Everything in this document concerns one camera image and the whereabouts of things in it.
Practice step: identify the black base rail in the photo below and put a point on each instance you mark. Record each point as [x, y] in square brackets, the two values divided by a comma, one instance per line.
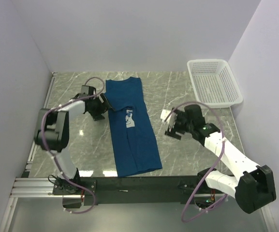
[145, 189]

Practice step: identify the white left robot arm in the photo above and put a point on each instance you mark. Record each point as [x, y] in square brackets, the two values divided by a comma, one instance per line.
[53, 125]

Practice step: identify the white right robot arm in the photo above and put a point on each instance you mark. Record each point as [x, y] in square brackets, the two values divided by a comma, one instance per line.
[251, 185]

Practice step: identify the white plastic basket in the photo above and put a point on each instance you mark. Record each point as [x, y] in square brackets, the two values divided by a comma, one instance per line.
[214, 83]

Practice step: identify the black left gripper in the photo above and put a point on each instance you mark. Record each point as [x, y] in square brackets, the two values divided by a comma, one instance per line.
[104, 106]

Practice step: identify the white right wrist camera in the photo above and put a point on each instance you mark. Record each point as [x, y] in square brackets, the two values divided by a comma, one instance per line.
[168, 118]

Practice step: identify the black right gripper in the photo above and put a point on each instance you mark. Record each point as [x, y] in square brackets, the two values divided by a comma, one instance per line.
[180, 115]

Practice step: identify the aluminium frame rail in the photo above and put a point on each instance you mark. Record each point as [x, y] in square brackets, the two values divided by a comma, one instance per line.
[31, 188]

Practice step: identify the blue t shirt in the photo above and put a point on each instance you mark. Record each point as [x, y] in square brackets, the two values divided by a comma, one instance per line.
[133, 139]

